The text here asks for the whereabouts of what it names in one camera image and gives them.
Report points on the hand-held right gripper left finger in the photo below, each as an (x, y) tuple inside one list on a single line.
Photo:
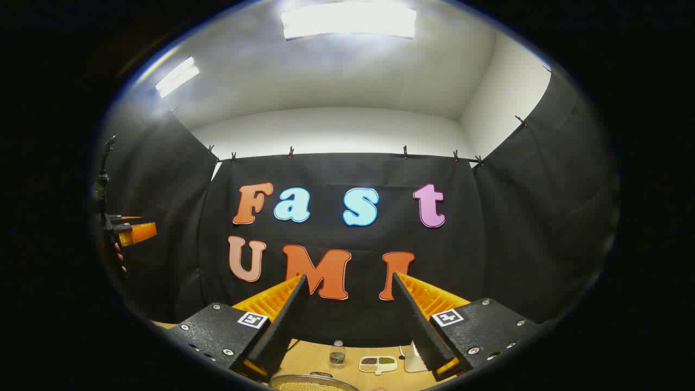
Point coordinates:
[(285, 331)]

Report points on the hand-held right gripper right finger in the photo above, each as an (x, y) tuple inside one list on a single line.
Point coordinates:
[(421, 336)]

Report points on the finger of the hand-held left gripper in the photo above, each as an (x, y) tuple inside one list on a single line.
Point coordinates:
[(142, 232), (127, 218)]

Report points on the pile of yellow soybeans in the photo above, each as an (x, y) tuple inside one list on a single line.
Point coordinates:
[(309, 386)]

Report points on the white toaster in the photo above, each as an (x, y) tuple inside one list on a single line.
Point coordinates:
[(414, 361)]

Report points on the white divided bean dish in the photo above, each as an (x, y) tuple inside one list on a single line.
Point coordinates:
[(377, 364)]

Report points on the clear plastic water bottle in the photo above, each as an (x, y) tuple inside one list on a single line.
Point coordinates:
[(337, 354)]

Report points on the small ceiling light panel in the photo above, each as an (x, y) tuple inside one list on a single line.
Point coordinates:
[(177, 77)]

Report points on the large ceiling light panel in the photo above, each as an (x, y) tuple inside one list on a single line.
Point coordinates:
[(347, 20)]

